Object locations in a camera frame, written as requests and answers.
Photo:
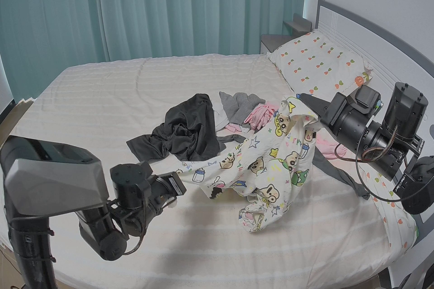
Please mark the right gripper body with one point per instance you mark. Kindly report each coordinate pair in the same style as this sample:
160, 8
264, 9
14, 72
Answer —
349, 132

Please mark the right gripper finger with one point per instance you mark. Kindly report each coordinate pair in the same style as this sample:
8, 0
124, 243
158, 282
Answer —
313, 106

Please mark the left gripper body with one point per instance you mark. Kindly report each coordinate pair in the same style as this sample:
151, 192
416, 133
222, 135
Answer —
168, 191

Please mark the white printed pyjama top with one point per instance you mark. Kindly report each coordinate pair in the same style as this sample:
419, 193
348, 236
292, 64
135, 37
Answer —
264, 159

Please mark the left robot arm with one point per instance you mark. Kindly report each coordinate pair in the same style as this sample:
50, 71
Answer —
51, 176

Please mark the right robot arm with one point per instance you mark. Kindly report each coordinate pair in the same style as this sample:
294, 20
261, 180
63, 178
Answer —
405, 111

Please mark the dark grey garment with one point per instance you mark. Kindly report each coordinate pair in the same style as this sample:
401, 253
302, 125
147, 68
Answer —
330, 167

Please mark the white printed pillow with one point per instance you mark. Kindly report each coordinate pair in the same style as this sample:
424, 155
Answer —
322, 57

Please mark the pink garment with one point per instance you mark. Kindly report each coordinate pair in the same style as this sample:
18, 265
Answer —
261, 116

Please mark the black garment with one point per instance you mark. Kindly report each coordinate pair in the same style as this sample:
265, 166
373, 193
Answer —
190, 132

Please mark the grey bedside table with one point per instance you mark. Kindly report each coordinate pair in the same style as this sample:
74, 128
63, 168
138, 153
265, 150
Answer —
274, 40

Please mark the bed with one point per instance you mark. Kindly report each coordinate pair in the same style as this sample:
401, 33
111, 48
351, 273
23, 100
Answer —
135, 94

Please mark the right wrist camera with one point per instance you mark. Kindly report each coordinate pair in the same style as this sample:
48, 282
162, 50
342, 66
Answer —
366, 98

